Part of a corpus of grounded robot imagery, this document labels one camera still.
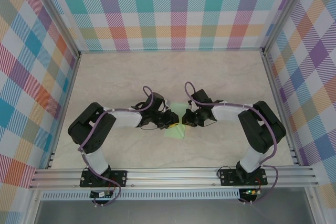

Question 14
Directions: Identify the light green paper sheet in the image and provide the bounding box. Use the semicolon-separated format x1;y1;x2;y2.
164;102;189;139

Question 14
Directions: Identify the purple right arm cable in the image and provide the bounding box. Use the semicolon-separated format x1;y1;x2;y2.
184;81;279;205

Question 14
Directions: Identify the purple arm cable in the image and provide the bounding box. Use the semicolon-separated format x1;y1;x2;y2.
78;86;160;207
184;81;279;205

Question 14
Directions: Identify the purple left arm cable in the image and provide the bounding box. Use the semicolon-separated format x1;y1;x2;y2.
78;86;160;207

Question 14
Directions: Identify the wide aluminium mounting rail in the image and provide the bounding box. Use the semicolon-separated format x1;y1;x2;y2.
28;166;320;190

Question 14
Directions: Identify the thin black cable loop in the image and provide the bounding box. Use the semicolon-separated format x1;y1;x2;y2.
217;162;238;177

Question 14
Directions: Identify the thin aluminium back rail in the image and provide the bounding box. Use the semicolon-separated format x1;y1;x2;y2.
78;49;265;54

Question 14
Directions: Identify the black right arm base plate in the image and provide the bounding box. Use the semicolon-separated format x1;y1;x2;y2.
219;168;268;187

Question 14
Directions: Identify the slotted grey cable duct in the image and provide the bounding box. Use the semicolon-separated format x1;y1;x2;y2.
40;188;241;201

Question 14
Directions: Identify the aluminium table side rail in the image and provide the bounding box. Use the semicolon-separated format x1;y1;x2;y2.
46;53;81;169
261;50;301;167

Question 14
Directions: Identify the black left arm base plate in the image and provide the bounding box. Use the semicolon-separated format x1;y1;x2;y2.
80;170;128;188

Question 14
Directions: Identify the aluminium frame post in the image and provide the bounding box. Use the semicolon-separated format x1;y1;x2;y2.
261;0;310;56
30;0;81;59

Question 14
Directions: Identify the aluminium frame leg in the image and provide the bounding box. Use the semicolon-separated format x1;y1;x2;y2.
305;187;325;224
25;189;44;224

